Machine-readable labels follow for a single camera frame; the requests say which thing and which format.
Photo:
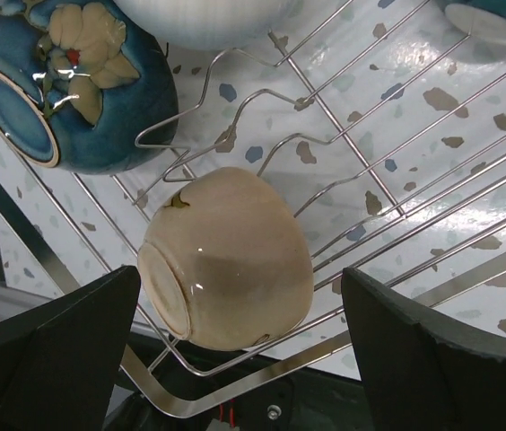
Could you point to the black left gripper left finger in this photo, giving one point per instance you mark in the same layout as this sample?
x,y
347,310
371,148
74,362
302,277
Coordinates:
x,y
59,361

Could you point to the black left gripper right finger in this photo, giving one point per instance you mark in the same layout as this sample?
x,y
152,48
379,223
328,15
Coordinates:
x,y
420,368

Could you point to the beige bowl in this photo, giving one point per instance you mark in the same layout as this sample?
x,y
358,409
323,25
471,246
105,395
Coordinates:
x,y
225,264

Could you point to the blue floral bowl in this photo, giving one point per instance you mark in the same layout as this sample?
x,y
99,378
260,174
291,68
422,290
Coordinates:
x,y
82,87

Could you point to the teal and white bowl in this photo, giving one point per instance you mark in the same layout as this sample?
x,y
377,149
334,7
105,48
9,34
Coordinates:
x,y
483,19

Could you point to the white ribbed bowl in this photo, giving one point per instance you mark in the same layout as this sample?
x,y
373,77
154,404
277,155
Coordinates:
x,y
207,24

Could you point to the wire dish rack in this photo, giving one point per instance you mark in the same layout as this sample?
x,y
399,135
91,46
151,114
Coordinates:
x,y
380,123

